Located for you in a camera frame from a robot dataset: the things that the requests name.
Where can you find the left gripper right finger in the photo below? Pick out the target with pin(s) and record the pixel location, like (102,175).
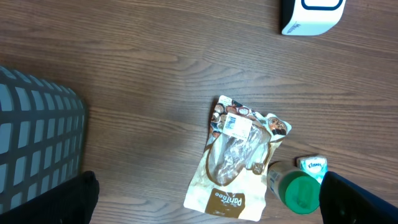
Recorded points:
(343,202)

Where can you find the white barcode scanner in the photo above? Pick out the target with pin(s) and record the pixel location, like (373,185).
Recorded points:
(309,17)

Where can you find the grey plastic mesh basket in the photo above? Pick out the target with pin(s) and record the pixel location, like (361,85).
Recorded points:
(42,133)

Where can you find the beige snack bag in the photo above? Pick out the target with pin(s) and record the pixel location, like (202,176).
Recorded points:
(230,180)

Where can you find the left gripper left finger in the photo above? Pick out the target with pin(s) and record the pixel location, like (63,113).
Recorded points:
(71,202)

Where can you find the teal tissue pack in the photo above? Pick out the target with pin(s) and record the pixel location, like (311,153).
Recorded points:
(316,166)

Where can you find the green lid jar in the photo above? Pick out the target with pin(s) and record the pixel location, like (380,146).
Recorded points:
(296,189)

